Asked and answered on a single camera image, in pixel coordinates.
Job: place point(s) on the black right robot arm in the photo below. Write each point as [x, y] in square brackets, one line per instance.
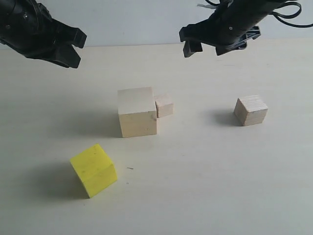
[229, 27]

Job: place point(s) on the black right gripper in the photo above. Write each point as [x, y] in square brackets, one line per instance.
[229, 25]

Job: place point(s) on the yellow cube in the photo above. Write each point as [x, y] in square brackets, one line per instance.
[94, 169]

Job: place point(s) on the small wooden cube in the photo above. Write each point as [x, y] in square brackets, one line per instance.
[164, 105]

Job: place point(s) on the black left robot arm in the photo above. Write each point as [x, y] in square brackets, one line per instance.
[28, 28]

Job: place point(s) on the medium wooden cube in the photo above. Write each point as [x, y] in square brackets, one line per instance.
[250, 110]

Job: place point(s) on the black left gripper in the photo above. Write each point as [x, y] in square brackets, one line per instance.
[27, 27]

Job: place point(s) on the large wooden cube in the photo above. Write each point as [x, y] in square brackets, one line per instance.
[137, 112]

